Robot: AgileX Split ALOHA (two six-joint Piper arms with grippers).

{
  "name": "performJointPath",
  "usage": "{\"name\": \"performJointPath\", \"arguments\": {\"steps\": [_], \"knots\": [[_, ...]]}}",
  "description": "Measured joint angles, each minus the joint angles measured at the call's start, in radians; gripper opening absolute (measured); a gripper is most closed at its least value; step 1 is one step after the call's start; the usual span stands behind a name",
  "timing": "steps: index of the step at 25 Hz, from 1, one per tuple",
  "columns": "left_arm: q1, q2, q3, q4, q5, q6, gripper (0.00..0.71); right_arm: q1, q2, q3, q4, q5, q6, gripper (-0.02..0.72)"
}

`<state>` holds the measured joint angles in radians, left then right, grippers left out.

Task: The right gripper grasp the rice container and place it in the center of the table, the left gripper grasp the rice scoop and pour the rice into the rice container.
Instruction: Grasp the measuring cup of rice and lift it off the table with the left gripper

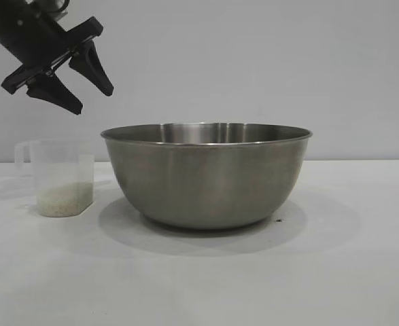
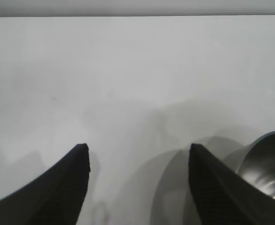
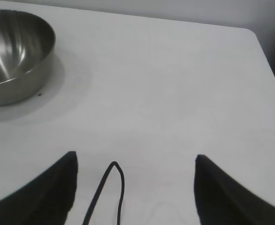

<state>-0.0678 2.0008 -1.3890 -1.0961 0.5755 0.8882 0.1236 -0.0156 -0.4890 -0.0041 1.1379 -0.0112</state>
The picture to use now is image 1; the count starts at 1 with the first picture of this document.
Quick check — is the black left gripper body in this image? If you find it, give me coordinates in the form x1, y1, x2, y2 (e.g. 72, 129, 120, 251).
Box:
0, 0, 104, 95

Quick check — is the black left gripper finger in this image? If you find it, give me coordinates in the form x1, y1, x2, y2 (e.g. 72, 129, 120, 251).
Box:
25, 71, 84, 116
68, 40, 115, 98

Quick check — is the clear plastic measuring cup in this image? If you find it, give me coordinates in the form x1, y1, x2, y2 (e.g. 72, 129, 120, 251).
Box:
14, 139, 95, 217

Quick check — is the white uncooked rice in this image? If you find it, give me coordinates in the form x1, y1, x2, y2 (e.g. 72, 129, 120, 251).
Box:
37, 181, 94, 217

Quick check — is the stainless steel mixing bowl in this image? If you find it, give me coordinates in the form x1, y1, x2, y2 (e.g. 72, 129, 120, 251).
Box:
99, 121, 314, 232

